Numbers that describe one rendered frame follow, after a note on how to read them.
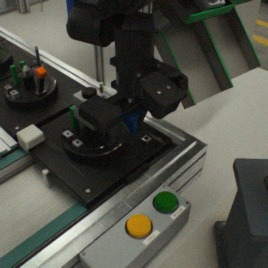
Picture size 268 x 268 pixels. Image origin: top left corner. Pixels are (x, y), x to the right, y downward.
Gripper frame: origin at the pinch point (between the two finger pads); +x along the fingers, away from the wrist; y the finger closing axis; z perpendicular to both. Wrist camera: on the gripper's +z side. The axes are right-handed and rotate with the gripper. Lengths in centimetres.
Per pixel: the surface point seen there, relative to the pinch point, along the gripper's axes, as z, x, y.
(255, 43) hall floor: -93, 109, 278
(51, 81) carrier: -35.6, 10.5, 5.6
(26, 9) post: -120, 22, 45
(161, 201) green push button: 9.1, 12.4, -2.5
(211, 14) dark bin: -3.6, -10.4, 26.3
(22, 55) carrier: -59, 13, 10
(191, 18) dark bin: -4.4, -10.8, 20.3
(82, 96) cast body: -12.5, 0.9, -1.4
